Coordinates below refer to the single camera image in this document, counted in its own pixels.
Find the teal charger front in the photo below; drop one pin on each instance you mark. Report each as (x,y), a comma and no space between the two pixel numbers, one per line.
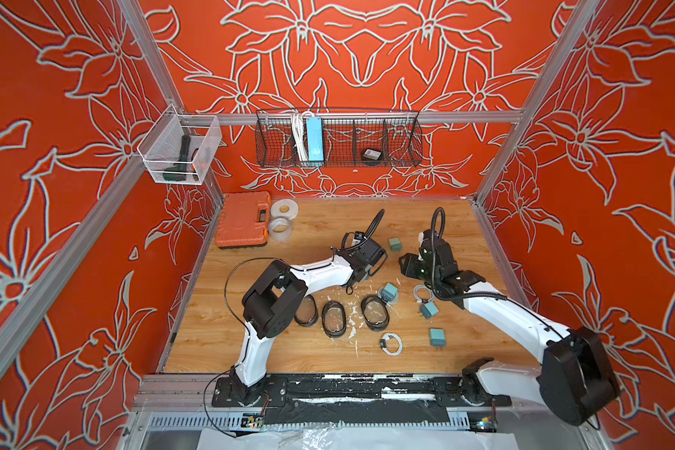
(437,338)

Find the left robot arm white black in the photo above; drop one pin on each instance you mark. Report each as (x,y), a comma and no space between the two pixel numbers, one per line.
(272,301)

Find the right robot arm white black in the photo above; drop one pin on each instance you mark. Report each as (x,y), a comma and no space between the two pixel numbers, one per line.
(573,376)

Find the orange plastic tool case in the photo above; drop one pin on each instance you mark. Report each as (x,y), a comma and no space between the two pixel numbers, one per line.
(243,220)

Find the light blue power bank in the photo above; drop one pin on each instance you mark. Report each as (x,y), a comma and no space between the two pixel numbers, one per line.
(315,139)

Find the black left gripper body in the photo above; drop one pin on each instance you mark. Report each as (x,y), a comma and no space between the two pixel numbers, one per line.
(367,274)

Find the teal charger near right arm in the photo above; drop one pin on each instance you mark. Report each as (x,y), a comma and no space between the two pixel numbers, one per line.
(429,310)

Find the clear tape roll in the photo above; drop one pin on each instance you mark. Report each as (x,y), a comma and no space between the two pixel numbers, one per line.
(280,229)

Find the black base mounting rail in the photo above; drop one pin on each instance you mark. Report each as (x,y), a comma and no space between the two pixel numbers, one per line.
(359,399)

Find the clear acrylic wall box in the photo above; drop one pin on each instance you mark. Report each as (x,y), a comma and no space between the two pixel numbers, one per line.
(160,147)

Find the teal wall charger plug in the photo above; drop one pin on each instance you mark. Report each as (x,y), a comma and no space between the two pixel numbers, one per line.
(395,244)

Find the teal charger on cable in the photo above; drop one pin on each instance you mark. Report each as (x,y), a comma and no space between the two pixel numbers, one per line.
(389,294)

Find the black wire wall basket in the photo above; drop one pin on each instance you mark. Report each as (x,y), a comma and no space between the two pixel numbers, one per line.
(281,137)

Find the dark green flashlight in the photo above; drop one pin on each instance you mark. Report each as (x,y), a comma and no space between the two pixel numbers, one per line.
(178,171)

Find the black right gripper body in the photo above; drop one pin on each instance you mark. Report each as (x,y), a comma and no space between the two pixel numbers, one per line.
(414,267)

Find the white tape roll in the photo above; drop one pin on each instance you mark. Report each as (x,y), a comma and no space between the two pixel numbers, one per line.
(284,209)

